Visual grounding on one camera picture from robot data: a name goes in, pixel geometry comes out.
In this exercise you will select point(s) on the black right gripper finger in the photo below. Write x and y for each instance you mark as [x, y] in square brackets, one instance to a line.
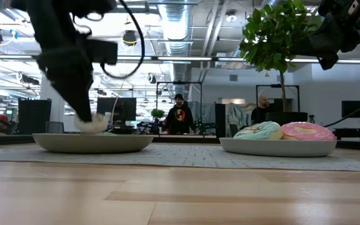
[328, 62]
[320, 43]

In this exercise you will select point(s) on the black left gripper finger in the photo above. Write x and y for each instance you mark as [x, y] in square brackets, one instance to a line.
[77, 90]

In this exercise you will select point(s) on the small cream frosted donut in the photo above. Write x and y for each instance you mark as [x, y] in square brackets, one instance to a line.
[98, 125]

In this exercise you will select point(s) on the large pink frosted donut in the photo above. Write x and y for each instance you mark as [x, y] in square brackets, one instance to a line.
[308, 132]

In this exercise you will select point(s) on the large mint frosted donut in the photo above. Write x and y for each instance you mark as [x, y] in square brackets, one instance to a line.
[259, 131]

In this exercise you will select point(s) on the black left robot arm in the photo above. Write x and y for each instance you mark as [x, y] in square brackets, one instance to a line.
[52, 18]

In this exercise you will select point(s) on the grey chair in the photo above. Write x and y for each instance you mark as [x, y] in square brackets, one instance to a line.
[55, 128]

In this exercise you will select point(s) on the black cabinet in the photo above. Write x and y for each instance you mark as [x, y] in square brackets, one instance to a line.
[33, 115]

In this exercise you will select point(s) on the potted green plant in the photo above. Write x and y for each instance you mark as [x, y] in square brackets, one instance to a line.
[270, 34]

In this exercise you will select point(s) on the black computer monitor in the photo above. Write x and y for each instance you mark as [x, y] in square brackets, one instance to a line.
[127, 109]

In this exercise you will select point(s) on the olive green plate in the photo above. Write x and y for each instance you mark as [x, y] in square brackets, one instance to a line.
[92, 144]

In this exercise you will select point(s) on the black desk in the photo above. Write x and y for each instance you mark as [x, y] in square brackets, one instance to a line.
[355, 130]

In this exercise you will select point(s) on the small background green plant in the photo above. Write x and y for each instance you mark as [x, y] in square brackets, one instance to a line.
[158, 113]

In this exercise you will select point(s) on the person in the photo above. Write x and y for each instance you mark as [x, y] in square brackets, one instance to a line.
[259, 115]
[179, 117]

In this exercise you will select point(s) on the grey plate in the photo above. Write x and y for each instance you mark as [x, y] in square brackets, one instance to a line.
[277, 150]

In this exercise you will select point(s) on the blue white cloth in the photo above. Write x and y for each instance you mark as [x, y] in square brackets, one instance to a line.
[239, 117]

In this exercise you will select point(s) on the black partition panel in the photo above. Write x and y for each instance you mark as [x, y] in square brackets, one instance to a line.
[220, 120]

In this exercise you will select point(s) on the grey woven placemat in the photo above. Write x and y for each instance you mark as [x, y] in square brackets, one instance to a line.
[183, 156]

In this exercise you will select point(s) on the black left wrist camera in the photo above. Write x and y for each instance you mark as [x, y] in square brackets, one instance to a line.
[103, 51]

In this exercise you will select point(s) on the black wall monitor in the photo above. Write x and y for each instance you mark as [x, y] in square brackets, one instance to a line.
[355, 109]

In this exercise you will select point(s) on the silver ventilation duct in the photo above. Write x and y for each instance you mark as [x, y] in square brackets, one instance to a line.
[175, 25]

